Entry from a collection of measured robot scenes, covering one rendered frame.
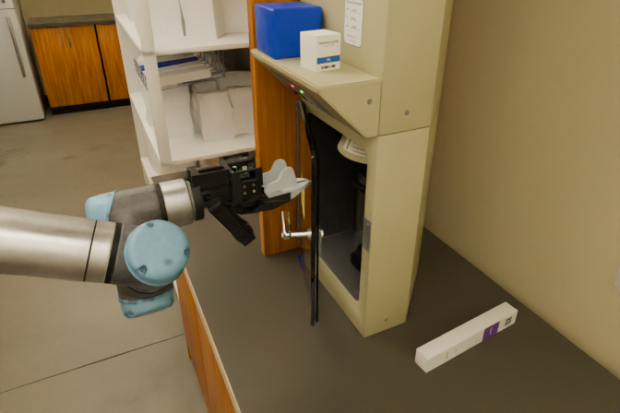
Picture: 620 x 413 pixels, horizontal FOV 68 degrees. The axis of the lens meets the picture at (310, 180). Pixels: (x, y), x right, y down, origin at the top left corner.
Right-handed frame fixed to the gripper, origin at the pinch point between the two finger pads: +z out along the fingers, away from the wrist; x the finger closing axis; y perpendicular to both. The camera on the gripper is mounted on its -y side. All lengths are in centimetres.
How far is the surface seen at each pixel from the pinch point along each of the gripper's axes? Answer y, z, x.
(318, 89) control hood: 19.5, 0.3, -5.9
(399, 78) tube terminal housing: 19.6, 15.0, -6.2
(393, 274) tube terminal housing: -21.7, 17.8, -6.3
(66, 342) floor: -131, -66, 129
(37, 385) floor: -131, -78, 107
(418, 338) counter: -37.1, 22.2, -11.6
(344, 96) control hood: 18.0, 4.7, -6.2
